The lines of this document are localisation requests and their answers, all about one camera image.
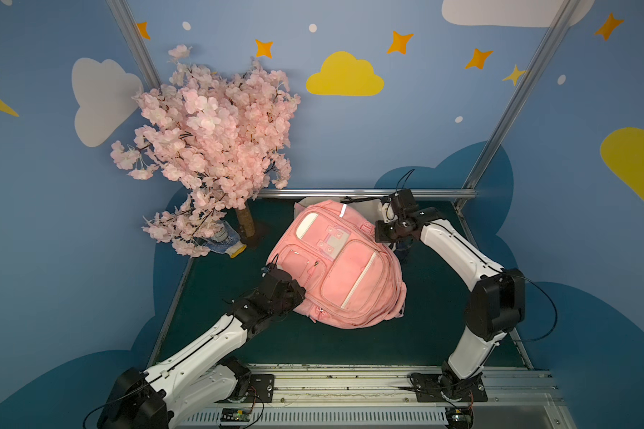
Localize pink backpack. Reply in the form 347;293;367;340
268;200;407;330

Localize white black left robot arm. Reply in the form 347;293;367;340
96;264;305;428

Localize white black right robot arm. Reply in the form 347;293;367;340
375;189;526;387

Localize beige and navy backpack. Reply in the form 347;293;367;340
293;197;384;223

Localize left green circuit board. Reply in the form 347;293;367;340
218;408;255;427

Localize green circuit board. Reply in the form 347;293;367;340
218;408;255;427
445;408;474;429

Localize pink artificial blossom tree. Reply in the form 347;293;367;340
110;45;301;258

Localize right green circuit board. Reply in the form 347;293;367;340
445;408;474;429

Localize aluminium right corner post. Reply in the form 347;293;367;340
461;0;581;193

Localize aluminium corner post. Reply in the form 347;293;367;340
461;0;581;193
106;0;161;89

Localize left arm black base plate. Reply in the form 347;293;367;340
228;374;276;403

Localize aluminium back rail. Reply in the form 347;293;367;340
258;188;477;200

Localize aluminium left side rail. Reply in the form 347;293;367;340
147;258;193;366

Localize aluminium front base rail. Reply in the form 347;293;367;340
177;364;576;428

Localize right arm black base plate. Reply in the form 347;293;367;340
408;373;488;403

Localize aluminium left corner post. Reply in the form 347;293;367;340
106;0;161;89

